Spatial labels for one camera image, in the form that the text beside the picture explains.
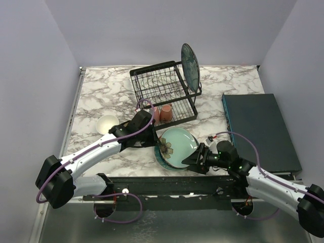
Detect black wire dish rack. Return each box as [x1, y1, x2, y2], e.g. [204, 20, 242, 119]
[130, 61, 202, 131]

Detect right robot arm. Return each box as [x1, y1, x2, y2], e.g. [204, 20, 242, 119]
[182, 141, 323, 238]

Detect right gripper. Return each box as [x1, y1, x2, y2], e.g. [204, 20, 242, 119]
[182, 142, 230, 175]

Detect light blue floral plate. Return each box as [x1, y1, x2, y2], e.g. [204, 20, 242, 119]
[159, 127, 198, 169]

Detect blue network switch box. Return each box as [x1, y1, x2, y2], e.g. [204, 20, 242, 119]
[222, 94, 302, 173]

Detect left aluminium rail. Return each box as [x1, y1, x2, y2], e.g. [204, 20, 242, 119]
[59, 67, 87, 158]

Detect white small bowl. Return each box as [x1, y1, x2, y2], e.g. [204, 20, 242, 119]
[96, 115, 119, 135]

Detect plain pink mug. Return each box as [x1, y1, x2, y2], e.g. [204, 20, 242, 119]
[149, 106, 160, 125]

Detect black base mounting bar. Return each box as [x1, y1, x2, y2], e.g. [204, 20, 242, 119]
[83, 174, 254, 211]

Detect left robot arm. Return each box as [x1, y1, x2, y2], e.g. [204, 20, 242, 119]
[35, 110, 158, 209]

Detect pink printed coffee mug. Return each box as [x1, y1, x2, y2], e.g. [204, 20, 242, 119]
[160, 104, 173, 122]

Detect white plate lettered rim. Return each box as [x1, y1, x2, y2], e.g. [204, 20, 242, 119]
[154, 146, 186, 172]

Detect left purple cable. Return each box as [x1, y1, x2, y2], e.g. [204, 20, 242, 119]
[36, 98, 156, 204]

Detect blue ceramic plate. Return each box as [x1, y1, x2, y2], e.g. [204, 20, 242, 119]
[181, 43, 200, 92]

